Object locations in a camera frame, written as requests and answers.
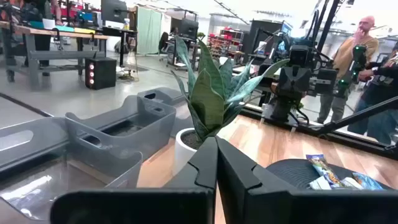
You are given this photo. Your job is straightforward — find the red parts shelf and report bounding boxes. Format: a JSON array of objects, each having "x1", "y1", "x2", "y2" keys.
[{"x1": 207, "y1": 27, "x2": 246, "y2": 62}]

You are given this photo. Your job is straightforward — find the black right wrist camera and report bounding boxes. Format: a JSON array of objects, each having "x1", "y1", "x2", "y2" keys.
[{"x1": 289, "y1": 44, "x2": 312, "y2": 68}]

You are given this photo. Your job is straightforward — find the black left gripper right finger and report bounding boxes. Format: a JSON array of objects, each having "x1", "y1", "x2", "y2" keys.
[{"x1": 216, "y1": 136, "x2": 398, "y2": 224}]

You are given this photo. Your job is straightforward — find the green curtain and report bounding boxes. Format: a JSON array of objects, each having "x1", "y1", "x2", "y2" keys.
[{"x1": 136, "y1": 6, "x2": 163, "y2": 56}]

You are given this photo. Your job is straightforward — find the person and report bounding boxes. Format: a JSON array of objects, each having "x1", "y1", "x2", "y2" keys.
[
  {"x1": 18, "y1": 0, "x2": 65, "y2": 77},
  {"x1": 315, "y1": 15, "x2": 380, "y2": 125},
  {"x1": 347, "y1": 42, "x2": 398, "y2": 146}
]

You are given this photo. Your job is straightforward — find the white round plant pot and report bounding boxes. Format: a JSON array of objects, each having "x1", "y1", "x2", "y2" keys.
[{"x1": 172, "y1": 127, "x2": 206, "y2": 175}]

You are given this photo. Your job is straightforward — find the green orange granola bar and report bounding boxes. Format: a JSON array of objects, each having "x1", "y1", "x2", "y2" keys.
[{"x1": 305, "y1": 154, "x2": 343, "y2": 189}]

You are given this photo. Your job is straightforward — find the black monitor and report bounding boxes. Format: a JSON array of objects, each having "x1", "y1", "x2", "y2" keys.
[
  {"x1": 170, "y1": 17, "x2": 200, "y2": 40},
  {"x1": 100, "y1": 0, "x2": 129, "y2": 24}
]

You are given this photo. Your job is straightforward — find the green snake plant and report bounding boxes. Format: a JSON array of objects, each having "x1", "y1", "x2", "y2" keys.
[{"x1": 170, "y1": 35, "x2": 290, "y2": 144}]

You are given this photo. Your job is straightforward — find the black office chair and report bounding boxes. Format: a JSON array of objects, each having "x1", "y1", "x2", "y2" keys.
[{"x1": 157, "y1": 30, "x2": 171, "y2": 62}]

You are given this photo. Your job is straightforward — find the round black plate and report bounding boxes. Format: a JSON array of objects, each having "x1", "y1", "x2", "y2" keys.
[{"x1": 266, "y1": 158, "x2": 393, "y2": 191}]

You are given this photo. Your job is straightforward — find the wooden top workbench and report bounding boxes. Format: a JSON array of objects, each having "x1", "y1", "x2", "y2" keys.
[{"x1": 0, "y1": 21, "x2": 110, "y2": 91}]

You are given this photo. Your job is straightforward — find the black desk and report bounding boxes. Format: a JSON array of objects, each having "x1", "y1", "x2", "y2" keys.
[{"x1": 101, "y1": 26, "x2": 138, "y2": 68}]

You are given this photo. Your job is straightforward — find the black box with pink lights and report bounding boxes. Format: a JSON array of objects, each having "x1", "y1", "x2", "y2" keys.
[{"x1": 84, "y1": 57, "x2": 118, "y2": 91}]

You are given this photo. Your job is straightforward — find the black aluminium table frame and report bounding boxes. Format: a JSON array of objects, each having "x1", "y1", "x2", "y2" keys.
[{"x1": 239, "y1": 95, "x2": 398, "y2": 160}]

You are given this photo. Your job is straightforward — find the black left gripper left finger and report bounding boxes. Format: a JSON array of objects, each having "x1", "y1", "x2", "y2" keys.
[{"x1": 50, "y1": 136, "x2": 219, "y2": 224}]

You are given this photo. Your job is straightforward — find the blue red-ended granola bar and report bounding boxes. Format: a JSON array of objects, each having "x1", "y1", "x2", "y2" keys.
[{"x1": 353, "y1": 172, "x2": 385, "y2": 191}]

